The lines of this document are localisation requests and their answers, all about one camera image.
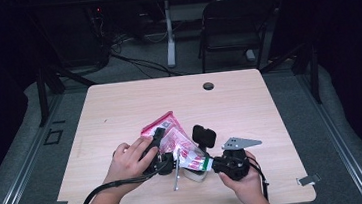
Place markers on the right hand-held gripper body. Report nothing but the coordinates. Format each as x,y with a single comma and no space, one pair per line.
235,163

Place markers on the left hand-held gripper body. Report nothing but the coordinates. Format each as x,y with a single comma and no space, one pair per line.
163,164

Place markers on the red and white seasoning bag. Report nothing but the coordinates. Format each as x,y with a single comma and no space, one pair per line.
179,145

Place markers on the person's right hand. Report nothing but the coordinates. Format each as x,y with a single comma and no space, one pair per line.
249,186

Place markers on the person's left hand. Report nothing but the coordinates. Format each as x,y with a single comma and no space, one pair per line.
125,167

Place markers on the white desk leg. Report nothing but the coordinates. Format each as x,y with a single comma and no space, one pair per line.
170,39

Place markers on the white power adapter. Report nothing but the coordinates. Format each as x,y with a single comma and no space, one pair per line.
250,55

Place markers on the dark computer tower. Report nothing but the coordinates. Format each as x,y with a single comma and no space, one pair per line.
75,38

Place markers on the black folding chair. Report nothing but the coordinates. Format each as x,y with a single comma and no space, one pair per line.
238,19

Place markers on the aluminium floor rail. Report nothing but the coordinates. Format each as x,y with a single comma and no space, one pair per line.
19,178
340,147

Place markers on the black metal frame stand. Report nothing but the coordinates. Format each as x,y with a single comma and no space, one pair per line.
314,75
42,95

